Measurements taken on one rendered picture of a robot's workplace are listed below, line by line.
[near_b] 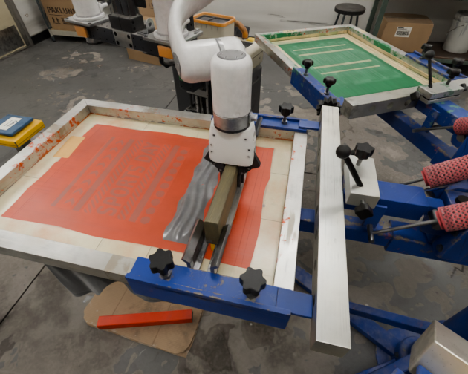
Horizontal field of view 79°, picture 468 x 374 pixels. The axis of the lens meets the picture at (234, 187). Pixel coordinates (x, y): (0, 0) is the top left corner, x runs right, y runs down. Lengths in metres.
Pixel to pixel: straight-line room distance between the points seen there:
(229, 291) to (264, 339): 1.03
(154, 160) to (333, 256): 0.56
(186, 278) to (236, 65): 0.38
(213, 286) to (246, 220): 0.20
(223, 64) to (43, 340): 1.58
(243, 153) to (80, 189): 0.45
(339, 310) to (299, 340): 1.08
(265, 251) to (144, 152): 0.48
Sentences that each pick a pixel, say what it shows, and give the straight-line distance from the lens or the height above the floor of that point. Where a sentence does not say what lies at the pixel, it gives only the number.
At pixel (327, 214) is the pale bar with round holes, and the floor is 1.04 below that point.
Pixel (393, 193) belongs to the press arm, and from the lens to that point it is 0.70.
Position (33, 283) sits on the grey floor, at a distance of 1.99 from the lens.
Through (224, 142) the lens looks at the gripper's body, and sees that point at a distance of 0.60.
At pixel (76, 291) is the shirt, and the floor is 0.57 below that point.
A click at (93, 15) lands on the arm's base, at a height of 1.15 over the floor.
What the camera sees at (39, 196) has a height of 0.96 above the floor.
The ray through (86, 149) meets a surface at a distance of 0.97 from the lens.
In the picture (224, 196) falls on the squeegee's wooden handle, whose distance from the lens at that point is 0.58.
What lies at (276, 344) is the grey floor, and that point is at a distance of 1.56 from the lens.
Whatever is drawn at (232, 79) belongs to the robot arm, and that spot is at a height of 1.28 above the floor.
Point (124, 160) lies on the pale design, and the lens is 0.88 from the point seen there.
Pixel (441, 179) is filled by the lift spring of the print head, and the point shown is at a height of 1.06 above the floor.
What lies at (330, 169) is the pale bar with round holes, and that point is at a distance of 0.71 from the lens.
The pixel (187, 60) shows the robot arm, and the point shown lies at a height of 1.28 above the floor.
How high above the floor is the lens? 1.49
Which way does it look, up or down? 46 degrees down
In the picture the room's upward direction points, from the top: straight up
